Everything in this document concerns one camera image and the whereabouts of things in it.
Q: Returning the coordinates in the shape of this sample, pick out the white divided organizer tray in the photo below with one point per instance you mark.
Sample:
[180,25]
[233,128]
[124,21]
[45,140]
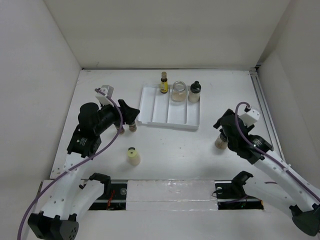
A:
[159,110]

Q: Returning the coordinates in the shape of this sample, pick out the white powder black cap shaker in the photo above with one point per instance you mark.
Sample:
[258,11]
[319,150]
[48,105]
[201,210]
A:
[194,92]

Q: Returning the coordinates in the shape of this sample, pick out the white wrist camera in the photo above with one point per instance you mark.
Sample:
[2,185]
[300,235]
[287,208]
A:
[250,116]
[103,94]

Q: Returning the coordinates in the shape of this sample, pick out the front aluminium rail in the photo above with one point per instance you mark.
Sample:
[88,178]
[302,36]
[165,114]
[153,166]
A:
[173,195]

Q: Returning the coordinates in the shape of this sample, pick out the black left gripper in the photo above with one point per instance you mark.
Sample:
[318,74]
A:
[128,113]

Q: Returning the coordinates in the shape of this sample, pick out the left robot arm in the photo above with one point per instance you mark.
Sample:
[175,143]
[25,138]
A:
[59,217]

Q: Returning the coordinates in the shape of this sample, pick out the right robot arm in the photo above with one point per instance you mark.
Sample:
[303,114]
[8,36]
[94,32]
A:
[290,193]

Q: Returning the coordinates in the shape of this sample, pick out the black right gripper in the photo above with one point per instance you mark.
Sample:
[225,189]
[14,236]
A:
[249,128]

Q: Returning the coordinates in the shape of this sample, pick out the yellow label sauce bottle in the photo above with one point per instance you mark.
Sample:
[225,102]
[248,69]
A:
[164,83]

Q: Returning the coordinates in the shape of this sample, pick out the brown granule black cap shaker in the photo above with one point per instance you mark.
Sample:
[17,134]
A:
[221,142]

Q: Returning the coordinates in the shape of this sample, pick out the cream yellow cap bottle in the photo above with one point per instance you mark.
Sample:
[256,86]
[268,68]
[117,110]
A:
[133,156]

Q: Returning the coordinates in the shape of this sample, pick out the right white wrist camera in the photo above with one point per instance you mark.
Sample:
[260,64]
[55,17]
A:
[250,116]

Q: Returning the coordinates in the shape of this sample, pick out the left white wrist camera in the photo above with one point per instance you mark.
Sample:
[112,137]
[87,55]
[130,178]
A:
[103,94]

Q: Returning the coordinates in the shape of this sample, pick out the aluminium rail right side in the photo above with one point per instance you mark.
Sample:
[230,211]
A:
[266,115]

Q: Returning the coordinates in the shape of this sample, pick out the glass jar with metal rim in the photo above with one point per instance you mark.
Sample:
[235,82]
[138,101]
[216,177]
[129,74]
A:
[179,91]

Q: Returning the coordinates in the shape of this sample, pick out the aluminium rail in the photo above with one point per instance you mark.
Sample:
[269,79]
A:
[173,195]
[266,115]

